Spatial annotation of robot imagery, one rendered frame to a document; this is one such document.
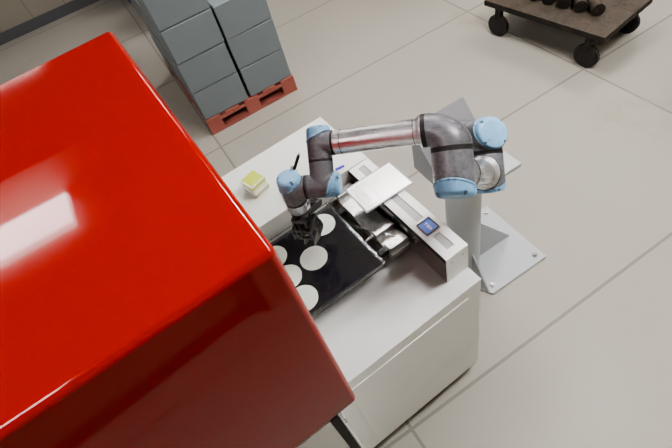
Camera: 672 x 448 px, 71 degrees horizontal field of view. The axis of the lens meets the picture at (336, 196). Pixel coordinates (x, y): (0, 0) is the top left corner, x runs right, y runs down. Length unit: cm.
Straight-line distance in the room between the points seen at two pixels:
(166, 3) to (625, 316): 309
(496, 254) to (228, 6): 234
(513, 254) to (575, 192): 57
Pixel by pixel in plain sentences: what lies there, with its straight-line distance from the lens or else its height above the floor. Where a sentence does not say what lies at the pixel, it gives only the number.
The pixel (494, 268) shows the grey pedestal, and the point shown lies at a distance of 265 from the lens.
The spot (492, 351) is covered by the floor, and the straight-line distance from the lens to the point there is 247.
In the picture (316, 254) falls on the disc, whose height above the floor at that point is 90.
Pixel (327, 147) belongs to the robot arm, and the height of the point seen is 133.
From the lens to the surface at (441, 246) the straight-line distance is 159.
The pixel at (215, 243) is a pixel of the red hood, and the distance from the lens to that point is 64.
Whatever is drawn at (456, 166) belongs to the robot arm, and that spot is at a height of 132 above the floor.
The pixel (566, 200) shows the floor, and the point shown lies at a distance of 298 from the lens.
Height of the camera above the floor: 229
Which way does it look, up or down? 48 degrees down
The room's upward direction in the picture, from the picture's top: 18 degrees counter-clockwise
